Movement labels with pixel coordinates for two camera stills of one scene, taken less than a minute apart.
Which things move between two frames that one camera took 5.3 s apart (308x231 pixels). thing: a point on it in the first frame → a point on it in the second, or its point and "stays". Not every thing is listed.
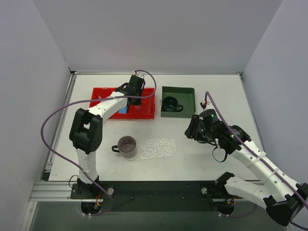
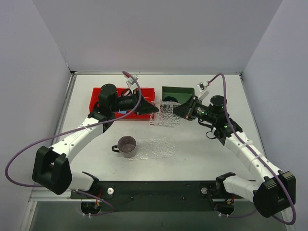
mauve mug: [127, 146] stays
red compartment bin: [146, 109] stays
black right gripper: [196, 130] → [191, 109]
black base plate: [190, 196] stays
